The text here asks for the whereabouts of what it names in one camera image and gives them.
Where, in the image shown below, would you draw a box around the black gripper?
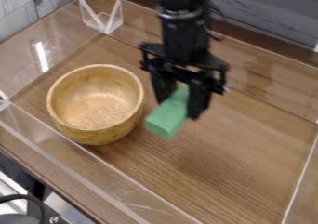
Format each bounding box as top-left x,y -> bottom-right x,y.
138,42 -> 230,121

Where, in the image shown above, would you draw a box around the green rectangular block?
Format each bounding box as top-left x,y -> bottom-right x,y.
145,86 -> 189,139

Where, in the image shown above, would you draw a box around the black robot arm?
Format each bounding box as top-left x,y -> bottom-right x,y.
139,0 -> 230,120

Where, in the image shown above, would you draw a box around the brown wooden bowl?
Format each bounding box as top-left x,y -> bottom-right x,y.
46,64 -> 145,146

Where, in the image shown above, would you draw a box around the clear acrylic tray walls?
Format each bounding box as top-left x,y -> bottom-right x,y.
0,0 -> 318,224

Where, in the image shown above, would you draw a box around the black metal bracket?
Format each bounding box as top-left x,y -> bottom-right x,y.
27,193 -> 71,224

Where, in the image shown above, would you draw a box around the black cable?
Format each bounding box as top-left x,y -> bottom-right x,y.
0,193 -> 45,224

